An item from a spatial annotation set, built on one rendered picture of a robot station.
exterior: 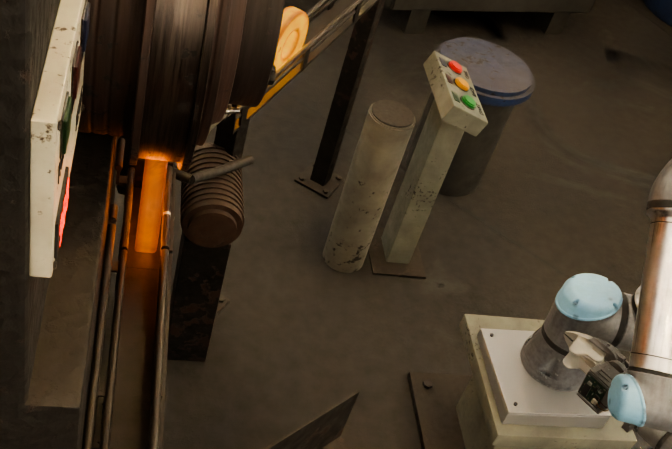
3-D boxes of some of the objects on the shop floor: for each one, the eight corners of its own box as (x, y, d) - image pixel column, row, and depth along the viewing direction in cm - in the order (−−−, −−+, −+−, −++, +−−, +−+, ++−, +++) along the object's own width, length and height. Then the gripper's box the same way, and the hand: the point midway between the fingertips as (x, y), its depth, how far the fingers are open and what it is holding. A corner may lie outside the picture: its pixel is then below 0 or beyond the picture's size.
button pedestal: (373, 281, 239) (442, 104, 200) (362, 221, 257) (423, 48, 217) (427, 285, 243) (505, 112, 204) (412, 226, 261) (481, 57, 221)
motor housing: (156, 370, 200) (183, 204, 166) (160, 299, 216) (185, 134, 182) (211, 372, 203) (249, 210, 169) (211, 302, 220) (246, 141, 185)
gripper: (642, 411, 144) (550, 328, 156) (622, 443, 150) (535, 360, 162) (671, 392, 149) (580, 312, 161) (651, 423, 154) (564, 344, 167)
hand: (572, 336), depth 162 cm, fingers closed
